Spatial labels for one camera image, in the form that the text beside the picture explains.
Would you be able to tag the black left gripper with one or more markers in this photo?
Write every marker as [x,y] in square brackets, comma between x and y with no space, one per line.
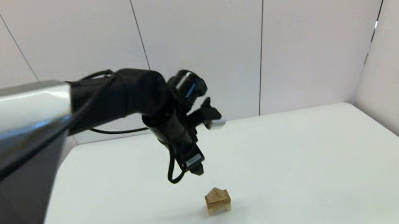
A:
[178,139]

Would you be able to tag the triangular wooden building block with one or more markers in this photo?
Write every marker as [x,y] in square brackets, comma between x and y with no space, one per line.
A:
[216,194]

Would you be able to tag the rectangular wooden building block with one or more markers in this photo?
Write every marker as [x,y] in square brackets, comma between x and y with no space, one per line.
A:
[218,202]

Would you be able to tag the arched wooden building block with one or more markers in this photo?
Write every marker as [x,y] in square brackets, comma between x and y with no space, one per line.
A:
[220,210]

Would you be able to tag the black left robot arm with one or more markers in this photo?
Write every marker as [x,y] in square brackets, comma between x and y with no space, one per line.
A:
[7,138]

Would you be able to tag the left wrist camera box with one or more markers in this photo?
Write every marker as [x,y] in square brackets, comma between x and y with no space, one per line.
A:
[217,124]

